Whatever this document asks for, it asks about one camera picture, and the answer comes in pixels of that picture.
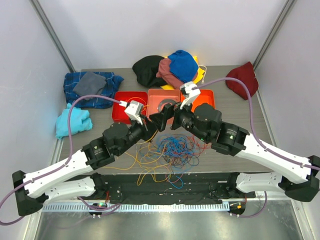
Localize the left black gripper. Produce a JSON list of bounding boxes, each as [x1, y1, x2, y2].
[[115, 113, 157, 156]]

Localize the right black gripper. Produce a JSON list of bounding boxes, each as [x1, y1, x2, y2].
[[149, 96, 210, 144]]

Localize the yellow wire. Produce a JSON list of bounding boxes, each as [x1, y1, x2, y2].
[[102, 96, 176, 186]]

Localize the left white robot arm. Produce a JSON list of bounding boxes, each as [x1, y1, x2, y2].
[[12, 119, 158, 217]]

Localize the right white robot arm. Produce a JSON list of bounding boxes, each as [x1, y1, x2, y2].
[[149, 103, 320, 203]]

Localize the red plastic box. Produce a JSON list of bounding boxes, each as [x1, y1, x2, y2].
[[111, 91, 148, 125]]

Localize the salmon pink drawer box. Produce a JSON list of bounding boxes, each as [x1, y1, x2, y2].
[[146, 89, 180, 117]]

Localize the cyan cloth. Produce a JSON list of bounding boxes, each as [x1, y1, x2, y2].
[[55, 103, 93, 139]]

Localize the pink cloth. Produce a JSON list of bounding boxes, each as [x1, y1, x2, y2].
[[156, 58, 186, 90]]

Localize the orange plastic box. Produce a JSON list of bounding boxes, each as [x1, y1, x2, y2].
[[191, 89, 216, 112]]

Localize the black cloth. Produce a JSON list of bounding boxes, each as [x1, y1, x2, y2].
[[132, 55, 167, 88]]

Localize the grey cloth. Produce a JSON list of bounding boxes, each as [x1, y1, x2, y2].
[[73, 71, 107, 97]]

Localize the yellow cloth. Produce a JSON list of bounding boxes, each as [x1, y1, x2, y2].
[[160, 67, 206, 90]]

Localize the blue striped cloth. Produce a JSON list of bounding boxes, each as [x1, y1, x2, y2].
[[63, 71, 124, 109]]

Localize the dark red cloth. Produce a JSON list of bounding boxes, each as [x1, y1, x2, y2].
[[225, 61, 259, 101]]

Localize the grey coiled cable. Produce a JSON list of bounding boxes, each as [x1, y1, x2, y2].
[[157, 98, 178, 113]]

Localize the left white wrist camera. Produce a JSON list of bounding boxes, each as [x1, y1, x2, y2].
[[119, 100, 144, 126]]

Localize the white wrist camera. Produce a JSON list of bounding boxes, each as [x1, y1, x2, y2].
[[180, 81, 201, 110], [119, 100, 144, 126]]

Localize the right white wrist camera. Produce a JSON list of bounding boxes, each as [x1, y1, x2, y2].
[[180, 81, 201, 110]]

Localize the brown wire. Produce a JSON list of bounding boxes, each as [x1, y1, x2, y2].
[[162, 149, 198, 173]]

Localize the red wire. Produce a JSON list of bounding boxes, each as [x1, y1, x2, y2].
[[166, 134, 213, 187]]

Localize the white string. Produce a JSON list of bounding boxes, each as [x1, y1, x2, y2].
[[198, 64, 208, 85]]

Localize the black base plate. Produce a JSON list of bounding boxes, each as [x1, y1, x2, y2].
[[85, 172, 256, 205]]

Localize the white slotted cable duct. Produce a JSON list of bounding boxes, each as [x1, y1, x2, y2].
[[42, 202, 230, 213]]

